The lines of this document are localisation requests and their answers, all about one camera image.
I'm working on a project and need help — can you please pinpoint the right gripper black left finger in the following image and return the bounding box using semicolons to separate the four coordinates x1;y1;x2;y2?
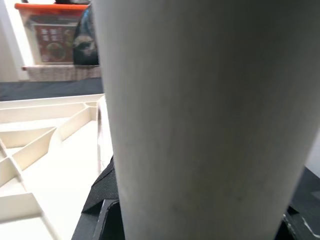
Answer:
71;154;126;240

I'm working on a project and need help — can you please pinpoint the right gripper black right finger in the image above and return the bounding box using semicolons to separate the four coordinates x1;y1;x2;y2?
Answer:
279;203;320;240

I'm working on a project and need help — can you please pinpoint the white plastic table leg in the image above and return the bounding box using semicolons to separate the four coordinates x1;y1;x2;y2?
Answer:
90;0;320;240

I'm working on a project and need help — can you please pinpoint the white plastic table top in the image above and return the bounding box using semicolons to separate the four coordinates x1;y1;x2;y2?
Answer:
0;92;115;240

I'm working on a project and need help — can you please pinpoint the black tablecloth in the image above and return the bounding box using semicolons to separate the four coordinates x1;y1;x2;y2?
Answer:
0;79;320;216

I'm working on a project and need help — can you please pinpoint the patterned beige cloth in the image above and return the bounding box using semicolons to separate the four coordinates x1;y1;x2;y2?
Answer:
21;63;103;82

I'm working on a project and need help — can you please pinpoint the black shiny bag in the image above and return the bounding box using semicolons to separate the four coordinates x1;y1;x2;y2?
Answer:
72;4;101;67

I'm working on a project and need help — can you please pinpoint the storage box with orange lid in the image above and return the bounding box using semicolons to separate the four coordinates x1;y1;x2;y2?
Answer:
14;2;93;65

